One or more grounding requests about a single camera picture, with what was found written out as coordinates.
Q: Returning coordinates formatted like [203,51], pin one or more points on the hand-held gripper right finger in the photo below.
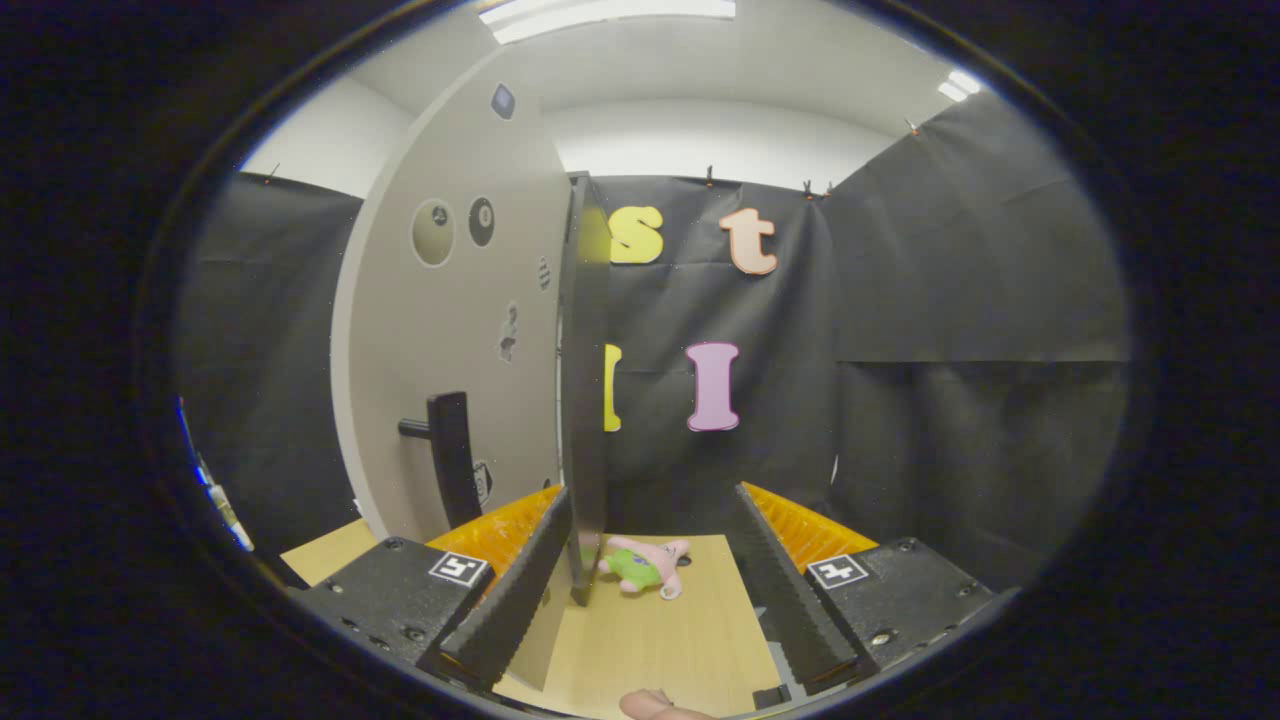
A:
[790,610]

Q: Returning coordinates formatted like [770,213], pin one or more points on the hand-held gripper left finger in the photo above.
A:
[520,600]

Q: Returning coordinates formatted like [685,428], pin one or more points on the grey shoe cabinet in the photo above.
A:
[585,400]

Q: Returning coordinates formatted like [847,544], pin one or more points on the pink starfish plush toy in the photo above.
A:
[640,567]

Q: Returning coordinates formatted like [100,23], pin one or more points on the black backdrop cloth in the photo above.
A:
[950,300]

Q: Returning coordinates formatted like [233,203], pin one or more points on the small ceiling light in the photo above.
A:
[960,86]

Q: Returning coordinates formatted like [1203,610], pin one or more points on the long ceiling light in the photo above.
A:
[610,14]

